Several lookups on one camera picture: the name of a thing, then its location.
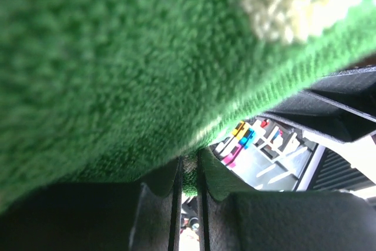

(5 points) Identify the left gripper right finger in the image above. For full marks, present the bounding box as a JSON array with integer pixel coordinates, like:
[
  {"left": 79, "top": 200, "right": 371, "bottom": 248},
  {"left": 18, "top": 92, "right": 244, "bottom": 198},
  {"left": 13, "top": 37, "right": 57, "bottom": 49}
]
[{"left": 197, "top": 149, "right": 375, "bottom": 250}]

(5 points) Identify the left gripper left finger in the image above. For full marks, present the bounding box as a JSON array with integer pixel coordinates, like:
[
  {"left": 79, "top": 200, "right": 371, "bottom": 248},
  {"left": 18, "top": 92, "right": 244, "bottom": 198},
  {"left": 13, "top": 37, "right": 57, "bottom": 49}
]
[{"left": 1, "top": 159, "right": 181, "bottom": 250}]

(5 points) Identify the green dinosaur pattern towel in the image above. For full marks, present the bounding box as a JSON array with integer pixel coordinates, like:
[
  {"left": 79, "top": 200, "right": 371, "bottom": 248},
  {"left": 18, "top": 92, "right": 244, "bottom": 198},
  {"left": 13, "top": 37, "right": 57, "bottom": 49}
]
[{"left": 1, "top": 0, "right": 375, "bottom": 212}]

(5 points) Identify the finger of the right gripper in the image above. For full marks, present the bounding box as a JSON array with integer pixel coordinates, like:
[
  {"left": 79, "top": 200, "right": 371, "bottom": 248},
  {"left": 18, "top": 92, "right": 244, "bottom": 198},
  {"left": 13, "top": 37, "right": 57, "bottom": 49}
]
[{"left": 261, "top": 67, "right": 375, "bottom": 143}]

